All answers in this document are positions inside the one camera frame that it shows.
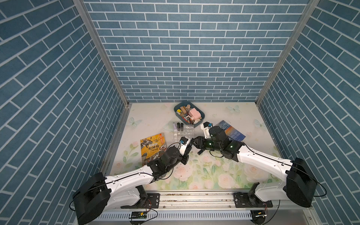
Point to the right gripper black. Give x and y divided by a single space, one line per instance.
200 139

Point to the blue paperback book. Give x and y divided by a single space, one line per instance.
231 132

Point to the orange children's story book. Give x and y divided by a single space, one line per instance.
152 147

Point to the white vented cable duct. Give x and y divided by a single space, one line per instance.
177 215

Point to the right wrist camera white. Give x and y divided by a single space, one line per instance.
205 127

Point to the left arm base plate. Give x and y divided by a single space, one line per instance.
151 201

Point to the pink compact in bin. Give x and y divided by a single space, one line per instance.
194 114

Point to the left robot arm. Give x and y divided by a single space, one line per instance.
101 193

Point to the aluminium rail frame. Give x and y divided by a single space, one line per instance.
283 212

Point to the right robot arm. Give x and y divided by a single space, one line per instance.
297 182

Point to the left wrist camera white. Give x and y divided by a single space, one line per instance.
183 145

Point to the green circuit board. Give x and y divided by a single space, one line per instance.
142 215

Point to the clear acrylic lipstick organizer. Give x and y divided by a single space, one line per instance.
185 131

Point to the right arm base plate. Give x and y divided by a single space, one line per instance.
244 200

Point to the right circuit board with wires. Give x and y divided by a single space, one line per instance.
258 217

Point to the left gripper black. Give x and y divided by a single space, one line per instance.
185 157

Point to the teal plastic storage bin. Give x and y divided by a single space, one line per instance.
181 111

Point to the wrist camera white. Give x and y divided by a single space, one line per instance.
183 145
205 127

